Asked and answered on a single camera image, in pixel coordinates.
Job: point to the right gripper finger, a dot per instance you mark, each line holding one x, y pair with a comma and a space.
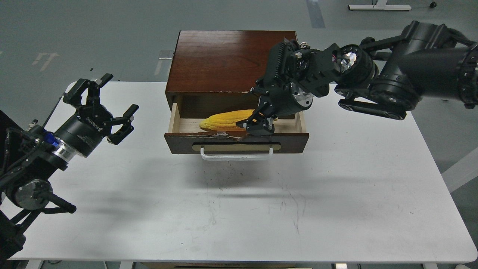
264, 123
250, 122

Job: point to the yellow corn cob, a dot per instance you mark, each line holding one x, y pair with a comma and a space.
226, 121

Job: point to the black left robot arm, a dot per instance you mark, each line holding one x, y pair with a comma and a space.
30, 158

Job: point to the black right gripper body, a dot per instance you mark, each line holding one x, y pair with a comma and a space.
290, 82

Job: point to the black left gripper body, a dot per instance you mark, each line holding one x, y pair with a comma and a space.
85, 129

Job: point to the dark wooden cabinet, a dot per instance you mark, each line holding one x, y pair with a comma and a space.
212, 71

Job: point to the white stand base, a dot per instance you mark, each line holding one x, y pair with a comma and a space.
379, 5

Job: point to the wooden drawer white handle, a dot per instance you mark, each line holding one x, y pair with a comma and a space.
185, 137

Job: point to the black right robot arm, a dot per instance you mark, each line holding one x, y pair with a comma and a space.
385, 78

